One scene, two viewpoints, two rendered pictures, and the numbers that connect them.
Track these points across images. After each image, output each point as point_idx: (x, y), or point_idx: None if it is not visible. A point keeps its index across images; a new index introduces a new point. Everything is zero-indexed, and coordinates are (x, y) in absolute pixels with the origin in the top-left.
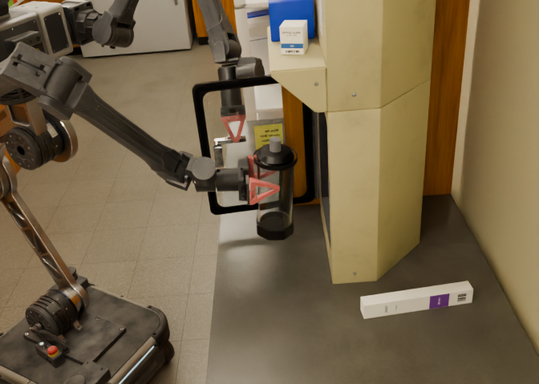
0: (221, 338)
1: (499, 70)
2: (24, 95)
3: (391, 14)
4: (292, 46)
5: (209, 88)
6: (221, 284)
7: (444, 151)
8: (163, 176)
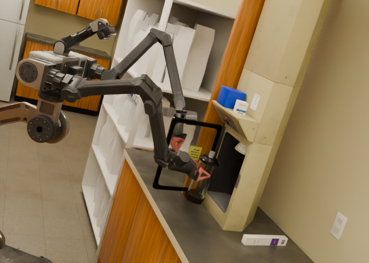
0: (184, 243)
1: (300, 145)
2: (60, 98)
3: (286, 108)
4: (241, 111)
5: (180, 121)
6: (169, 222)
7: None
8: (156, 157)
